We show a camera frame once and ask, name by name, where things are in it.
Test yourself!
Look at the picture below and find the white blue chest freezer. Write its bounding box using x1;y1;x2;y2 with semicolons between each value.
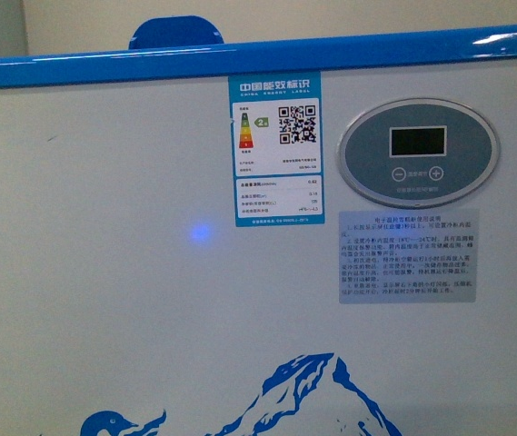
0;25;517;435

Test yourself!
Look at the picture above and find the blue energy label sticker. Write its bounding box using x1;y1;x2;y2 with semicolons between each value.
228;72;325;227

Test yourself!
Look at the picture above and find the grey instruction sticker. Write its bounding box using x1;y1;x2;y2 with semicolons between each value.
339;209;480;304

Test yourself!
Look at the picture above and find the oval temperature control panel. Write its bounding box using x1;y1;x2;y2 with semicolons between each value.
337;98;500;209

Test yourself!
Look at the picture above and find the blue lid handle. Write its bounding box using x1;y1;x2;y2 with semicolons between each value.
128;15;224;50

